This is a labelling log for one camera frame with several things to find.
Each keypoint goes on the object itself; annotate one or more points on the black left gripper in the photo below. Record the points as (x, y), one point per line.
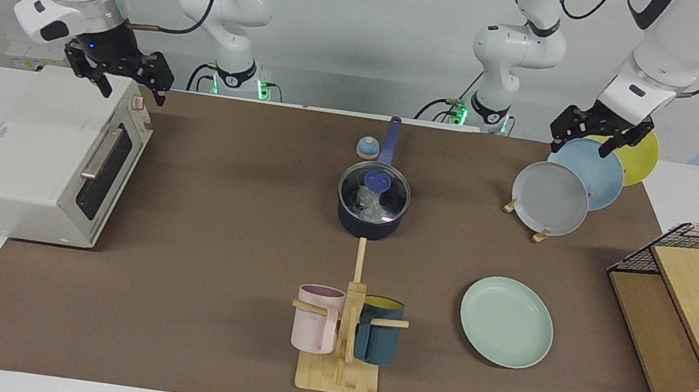
(616, 121)

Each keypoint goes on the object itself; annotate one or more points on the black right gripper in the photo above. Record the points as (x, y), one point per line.
(112, 46)

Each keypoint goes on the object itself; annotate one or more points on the glass lid with blue knob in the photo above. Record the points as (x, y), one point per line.
(377, 178)

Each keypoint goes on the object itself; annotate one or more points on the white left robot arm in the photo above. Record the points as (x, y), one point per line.
(672, 43)

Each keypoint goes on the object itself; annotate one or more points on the light blue plate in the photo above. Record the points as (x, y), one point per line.
(599, 173)

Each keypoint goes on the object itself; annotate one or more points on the yellow plate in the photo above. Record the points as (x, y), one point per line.
(641, 162)

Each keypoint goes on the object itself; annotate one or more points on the grey plate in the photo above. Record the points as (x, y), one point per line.
(551, 198)

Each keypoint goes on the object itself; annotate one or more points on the wooden plate rack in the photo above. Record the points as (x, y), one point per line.
(541, 236)

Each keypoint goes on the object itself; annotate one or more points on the mint green plate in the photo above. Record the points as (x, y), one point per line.
(506, 322)

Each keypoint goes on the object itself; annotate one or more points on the cream toaster oven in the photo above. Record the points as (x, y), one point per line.
(35, 145)

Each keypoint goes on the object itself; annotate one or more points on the small blue kitchen timer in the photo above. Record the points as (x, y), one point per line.
(367, 149)

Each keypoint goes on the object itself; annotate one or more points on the brown table mat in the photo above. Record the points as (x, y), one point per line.
(203, 312)

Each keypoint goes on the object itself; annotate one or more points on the dark teal mug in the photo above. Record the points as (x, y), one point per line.
(378, 343)

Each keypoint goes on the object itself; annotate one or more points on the pink mug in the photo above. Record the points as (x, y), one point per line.
(310, 327)

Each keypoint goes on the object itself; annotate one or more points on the wooden mug tree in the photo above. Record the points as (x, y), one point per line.
(338, 375)

